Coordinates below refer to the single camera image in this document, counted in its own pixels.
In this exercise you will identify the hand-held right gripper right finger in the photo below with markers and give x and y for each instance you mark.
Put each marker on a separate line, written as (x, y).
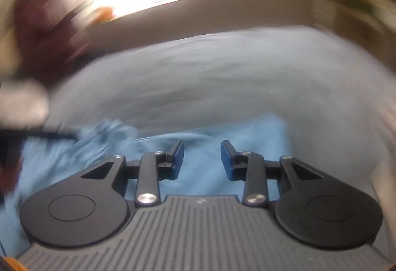
(225, 162)

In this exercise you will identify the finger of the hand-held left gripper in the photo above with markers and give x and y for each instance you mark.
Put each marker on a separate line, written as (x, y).
(49, 135)

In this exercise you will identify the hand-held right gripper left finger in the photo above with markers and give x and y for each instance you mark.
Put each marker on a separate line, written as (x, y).
(178, 162)

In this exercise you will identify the light blue t-shirt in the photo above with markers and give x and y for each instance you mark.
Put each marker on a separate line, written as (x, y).
(247, 141)

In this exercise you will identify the folded white garment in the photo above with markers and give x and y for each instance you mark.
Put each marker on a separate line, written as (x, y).
(21, 101)

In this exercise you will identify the grey fleece blanket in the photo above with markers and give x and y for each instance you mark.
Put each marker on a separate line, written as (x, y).
(216, 73)

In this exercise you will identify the maroon puffer jacket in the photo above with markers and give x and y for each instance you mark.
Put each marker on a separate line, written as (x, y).
(40, 26)

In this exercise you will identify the orange bag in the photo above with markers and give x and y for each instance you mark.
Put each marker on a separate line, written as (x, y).
(105, 15)

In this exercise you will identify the white shelf unit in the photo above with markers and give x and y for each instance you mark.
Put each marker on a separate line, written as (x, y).
(365, 2)

